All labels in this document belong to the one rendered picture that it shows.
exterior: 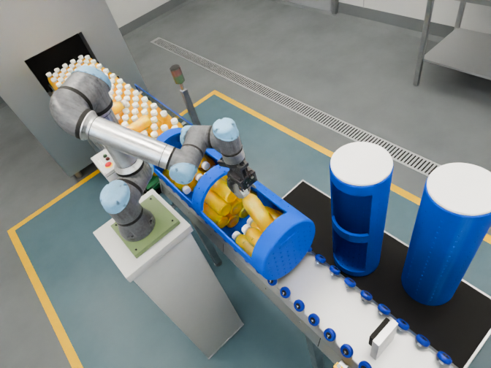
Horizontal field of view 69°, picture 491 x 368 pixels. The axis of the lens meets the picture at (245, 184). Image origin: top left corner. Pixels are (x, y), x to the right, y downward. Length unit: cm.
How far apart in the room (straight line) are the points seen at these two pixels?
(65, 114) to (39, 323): 226
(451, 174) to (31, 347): 285
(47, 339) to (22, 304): 43
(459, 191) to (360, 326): 68
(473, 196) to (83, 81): 148
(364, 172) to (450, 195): 35
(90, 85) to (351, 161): 114
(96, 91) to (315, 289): 107
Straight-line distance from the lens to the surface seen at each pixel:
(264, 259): 132
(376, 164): 175
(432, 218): 173
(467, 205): 166
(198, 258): 170
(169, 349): 261
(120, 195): 141
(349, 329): 146
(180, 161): 109
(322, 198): 274
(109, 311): 292
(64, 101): 119
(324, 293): 151
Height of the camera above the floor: 231
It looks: 48 degrees down
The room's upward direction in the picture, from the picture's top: 17 degrees counter-clockwise
